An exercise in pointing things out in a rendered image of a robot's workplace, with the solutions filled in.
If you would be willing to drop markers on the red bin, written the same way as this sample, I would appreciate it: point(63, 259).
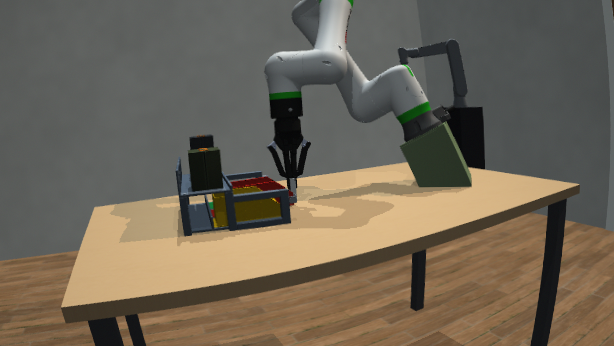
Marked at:
point(263, 183)

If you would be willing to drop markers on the yellow bin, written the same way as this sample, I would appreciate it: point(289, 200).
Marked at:
point(246, 211)

